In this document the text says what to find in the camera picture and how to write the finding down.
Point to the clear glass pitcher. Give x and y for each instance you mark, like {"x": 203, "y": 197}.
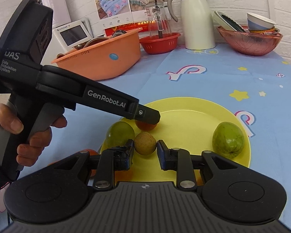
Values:
{"x": 158, "y": 24}

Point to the blue star-print tablecloth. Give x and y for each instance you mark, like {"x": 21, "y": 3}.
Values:
{"x": 249, "y": 193}

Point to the yellow plastic plate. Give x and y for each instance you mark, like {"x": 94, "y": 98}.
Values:
{"x": 186, "y": 123}

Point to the white thermos jug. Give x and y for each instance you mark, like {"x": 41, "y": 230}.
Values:
{"x": 197, "y": 24}

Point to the person's left hand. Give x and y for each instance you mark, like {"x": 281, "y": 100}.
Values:
{"x": 29, "y": 152}

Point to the metal bowls in basket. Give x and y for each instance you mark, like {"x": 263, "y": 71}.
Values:
{"x": 92, "y": 42}

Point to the green mango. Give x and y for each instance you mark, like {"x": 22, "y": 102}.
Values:
{"x": 228, "y": 140}
{"x": 118, "y": 134}

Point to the brown longan large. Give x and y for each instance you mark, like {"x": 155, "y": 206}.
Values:
{"x": 145, "y": 144}

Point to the copper pink glass bowl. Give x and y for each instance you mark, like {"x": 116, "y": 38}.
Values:
{"x": 249, "y": 43}

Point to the red plum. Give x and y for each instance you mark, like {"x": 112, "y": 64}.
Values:
{"x": 144, "y": 126}

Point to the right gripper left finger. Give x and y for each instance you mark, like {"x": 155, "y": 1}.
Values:
{"x": 108, "y": 162}

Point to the orange plastic basket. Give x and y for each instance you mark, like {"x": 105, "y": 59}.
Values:
{"x": 104, "y": 60}

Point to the white dish in bowl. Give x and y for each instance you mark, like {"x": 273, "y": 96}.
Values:
{"x": 227, "y": 23}

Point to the bedding poster calendar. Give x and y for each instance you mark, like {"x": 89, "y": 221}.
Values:
{"x": 113, "y": 15}

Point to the white blue ceramic cup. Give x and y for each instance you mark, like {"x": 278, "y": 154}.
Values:
{"x": 259, "y": 22}

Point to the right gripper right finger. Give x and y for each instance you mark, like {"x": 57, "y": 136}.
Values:
{"x": 178, "y": 160}

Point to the small red plastic basket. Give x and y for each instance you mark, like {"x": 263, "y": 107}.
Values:
{"x": 155, "y": 45}

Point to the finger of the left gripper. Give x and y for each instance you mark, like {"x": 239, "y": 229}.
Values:
{"x": 147, "y": 115}

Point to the tangerine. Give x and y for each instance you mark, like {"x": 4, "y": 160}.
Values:
{"x": 92, "y": 160}

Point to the white water dispenser appliance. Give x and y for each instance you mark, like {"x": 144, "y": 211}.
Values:
{"x": 66, "y": 34}

